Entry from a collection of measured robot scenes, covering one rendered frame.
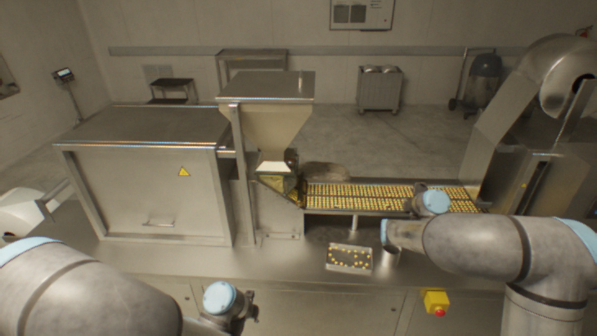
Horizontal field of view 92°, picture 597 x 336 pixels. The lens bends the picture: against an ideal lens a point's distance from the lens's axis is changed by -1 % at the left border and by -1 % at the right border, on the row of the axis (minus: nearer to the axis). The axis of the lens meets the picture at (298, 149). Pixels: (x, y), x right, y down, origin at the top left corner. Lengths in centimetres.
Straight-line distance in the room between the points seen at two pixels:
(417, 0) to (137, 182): 446
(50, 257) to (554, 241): 75
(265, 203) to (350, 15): 388
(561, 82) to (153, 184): 161
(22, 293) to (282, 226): 113
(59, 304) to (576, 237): 74
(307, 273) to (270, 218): 30
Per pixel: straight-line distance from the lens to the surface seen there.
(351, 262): 141
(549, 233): 65
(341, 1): 484
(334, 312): 153
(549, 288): 66
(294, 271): 137
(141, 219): 159
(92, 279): 47
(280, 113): 108
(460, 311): 161
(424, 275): 145
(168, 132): 134
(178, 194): 140
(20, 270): 52
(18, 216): 219
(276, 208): 140
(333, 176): 159
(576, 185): 129
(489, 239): 60
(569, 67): 139
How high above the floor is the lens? 189
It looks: 30 degrees down
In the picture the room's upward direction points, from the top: 1 degrees counter-clockwise
